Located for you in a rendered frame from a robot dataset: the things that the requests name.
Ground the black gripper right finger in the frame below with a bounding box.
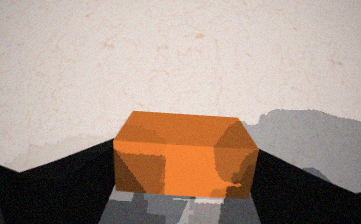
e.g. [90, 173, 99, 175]
[250, 148, 361, 224]

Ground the orange block with dark square face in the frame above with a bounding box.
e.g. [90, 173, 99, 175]
[113, 111, 259, 199]

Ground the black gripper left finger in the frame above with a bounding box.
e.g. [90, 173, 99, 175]
[0, 138, 115, 224]

